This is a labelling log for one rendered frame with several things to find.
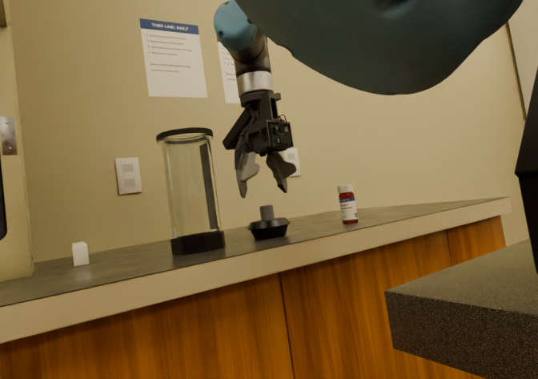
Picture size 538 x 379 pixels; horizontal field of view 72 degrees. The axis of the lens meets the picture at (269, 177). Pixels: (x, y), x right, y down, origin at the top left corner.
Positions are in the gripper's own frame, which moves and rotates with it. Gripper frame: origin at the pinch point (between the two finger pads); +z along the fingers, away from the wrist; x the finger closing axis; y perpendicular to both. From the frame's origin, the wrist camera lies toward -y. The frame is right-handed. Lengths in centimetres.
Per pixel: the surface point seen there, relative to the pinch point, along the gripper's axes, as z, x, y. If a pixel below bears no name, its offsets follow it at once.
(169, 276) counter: 10.0, -28.9, 9.4
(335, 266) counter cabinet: 15.2, 1.5, 14.5
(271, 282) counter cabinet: 15.0, -11.6, 11.0
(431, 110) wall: -34, 151, -18
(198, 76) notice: -47, 26, -52
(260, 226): 6.4, -3.9, 2.0
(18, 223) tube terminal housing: -0.4, -38.6, -24.4
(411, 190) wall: 6, 126, -24
